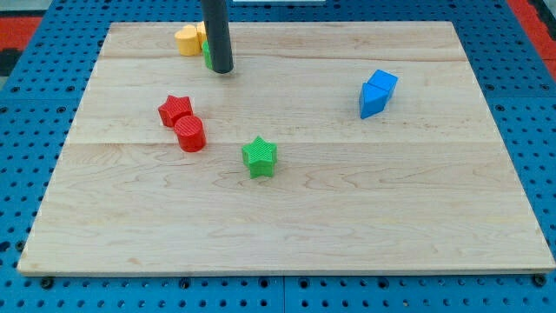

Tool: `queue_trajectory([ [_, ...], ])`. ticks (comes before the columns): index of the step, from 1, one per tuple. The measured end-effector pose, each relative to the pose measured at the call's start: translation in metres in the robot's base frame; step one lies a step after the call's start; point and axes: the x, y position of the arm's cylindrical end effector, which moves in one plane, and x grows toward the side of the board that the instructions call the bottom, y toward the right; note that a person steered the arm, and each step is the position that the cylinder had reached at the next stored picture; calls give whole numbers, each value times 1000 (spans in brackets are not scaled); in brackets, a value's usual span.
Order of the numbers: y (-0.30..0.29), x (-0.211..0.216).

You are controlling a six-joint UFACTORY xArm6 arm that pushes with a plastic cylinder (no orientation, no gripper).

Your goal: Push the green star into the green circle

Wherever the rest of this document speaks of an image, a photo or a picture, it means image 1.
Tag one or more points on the red star block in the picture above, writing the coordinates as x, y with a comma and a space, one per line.
173, 109

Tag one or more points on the green circle block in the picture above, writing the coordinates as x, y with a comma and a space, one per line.
206, 55

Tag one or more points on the red cylinder block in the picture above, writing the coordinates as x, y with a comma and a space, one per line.
190, 133

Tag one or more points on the blue triangle block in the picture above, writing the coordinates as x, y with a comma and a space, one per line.
372, 100

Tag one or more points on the blue cube block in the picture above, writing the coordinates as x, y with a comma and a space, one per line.
384, 81

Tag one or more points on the yellow heart block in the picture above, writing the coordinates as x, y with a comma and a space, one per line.
187, 41

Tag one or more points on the light wooden board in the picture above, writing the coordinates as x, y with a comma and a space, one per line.
426, 187

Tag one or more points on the yellow block behind rod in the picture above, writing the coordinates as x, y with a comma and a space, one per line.
201, 33

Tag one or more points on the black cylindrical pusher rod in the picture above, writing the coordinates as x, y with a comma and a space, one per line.
215, 17

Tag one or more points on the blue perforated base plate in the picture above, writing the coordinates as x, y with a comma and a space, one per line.
41, 96

